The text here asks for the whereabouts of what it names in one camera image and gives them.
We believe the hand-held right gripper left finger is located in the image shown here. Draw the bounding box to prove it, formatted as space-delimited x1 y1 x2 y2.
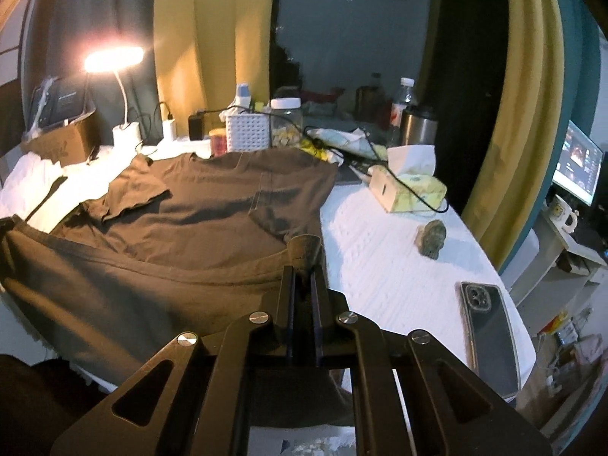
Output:
50 265 297 456

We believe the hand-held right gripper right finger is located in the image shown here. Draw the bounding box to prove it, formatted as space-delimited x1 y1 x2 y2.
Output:
310 267 553 456

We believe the dark brown t-shirt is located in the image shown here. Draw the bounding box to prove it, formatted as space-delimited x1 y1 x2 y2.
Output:
0 149 356 429

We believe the white textured table cover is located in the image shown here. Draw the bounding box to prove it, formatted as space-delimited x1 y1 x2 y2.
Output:
0 137 538 456

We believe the grey stone figurine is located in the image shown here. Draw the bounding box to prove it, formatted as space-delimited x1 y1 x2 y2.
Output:
415 220 448 260

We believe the dark flat notebook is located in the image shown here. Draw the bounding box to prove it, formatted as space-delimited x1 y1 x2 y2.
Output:
334 161 377 187

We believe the wooden tissue box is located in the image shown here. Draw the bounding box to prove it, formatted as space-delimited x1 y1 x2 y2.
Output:
369 144 448 214

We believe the yellow snack packet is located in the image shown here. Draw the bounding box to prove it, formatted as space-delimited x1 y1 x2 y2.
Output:
299 139 339 163

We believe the smartphone in clear case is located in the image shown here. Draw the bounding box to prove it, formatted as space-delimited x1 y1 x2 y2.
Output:
458 280 521 402

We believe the pale green tissue packet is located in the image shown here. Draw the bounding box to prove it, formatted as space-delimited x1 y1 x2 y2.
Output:
306 127 382 158

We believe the glass jar with white lid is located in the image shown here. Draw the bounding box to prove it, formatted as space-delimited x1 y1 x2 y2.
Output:
269 97 304 149

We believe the white perforated plastic basket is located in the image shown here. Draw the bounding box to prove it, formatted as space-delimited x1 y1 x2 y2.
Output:
225 106 272 153

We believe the stainless steel tumbler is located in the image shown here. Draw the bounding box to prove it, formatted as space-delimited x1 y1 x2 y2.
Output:
400 104 439 147

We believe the clear plastic water bottle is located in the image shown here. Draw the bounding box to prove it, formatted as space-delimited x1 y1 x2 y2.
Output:
386 77 419 148

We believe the white shelf unit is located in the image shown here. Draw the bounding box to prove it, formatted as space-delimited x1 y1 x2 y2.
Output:
503 218 608 306

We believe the white printed mug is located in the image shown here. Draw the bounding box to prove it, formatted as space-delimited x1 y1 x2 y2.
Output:
546 194 580 234

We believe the yellow curtain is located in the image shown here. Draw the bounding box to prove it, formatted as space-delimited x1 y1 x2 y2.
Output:
153 0 277 139
462 0 572 271

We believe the brown cardboard box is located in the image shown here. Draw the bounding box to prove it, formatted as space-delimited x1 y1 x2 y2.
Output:
20 109 103 168

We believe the computer monitor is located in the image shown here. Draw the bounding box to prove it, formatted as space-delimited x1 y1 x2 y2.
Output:
551 120 605 208

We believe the white desk lamp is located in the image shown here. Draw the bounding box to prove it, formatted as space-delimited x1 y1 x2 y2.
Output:
84 46 144 146

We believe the tablet in plastic wrap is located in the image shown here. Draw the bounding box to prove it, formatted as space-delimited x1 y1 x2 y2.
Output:
26 76 94 132

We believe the black charger cable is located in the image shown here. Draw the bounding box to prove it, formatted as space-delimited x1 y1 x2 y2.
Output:
132 101 173 154

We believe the black strap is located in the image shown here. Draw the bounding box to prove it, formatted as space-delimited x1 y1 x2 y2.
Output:
24 176 70 222

